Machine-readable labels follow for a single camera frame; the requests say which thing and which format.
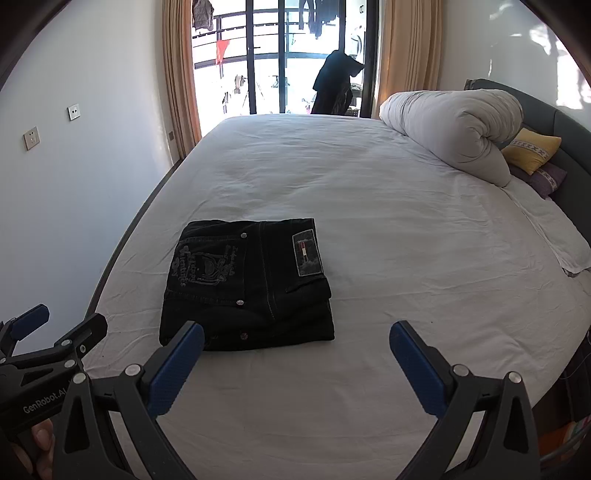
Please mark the grey hanging clothes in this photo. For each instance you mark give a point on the grey hanging clothes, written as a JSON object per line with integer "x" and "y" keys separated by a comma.
{"x": 203, "y": 14}

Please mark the beige curtain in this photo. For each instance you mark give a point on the beige curtain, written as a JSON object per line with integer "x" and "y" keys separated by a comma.
{"x": 180, "y": 69}
{"x": 411, "y": 46}

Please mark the dark hanging clothes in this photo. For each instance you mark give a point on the dark hanging clothes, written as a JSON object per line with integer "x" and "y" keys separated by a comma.
{"x": 316, "y": 16}

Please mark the person's left hand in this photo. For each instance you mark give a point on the person's left hand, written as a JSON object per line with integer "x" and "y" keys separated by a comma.
{"x": 42, "y": 445}

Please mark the yellow pillow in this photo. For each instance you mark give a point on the yellow pillow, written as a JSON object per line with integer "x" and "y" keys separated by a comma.
{"x": 531, "y": 147}

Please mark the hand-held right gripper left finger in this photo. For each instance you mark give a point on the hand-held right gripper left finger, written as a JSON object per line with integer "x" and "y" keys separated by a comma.
{"x": 178, "y": 369}

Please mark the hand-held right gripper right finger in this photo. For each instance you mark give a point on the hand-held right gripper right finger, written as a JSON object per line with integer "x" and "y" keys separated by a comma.
{"x": 415, "y": 369}

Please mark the purple pillow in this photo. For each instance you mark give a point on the purple pillow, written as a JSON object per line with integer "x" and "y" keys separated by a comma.
{"x": 545, "y": 179}

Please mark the black pants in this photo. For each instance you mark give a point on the black pants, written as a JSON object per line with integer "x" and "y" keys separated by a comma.
{"x": 258, "y": 286}

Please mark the dark hanging jacket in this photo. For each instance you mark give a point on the dark hanging jacket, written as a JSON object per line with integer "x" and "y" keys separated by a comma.
{"x": 332, "y": 83}

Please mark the rolled cream duvet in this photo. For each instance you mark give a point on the rolled cream duvet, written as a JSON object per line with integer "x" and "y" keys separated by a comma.
{"x": 452, "y": 124}

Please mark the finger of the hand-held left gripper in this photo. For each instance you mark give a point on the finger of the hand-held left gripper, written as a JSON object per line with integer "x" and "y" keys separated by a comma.
{"x": 33, "y": 316}
{"x": 87, "y": 330}

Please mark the red hanging cloth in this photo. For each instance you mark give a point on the red hanging cloth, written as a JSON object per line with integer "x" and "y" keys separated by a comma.
{"x": 222, "y": 48}

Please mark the white wall socket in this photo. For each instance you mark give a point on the white wall socket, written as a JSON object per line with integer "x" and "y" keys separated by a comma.
{"x": 31, "y": 137}

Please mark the black balcony door frame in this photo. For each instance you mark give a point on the black balcony door frame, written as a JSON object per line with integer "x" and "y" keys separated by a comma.
{"x": 251, "y": 69}

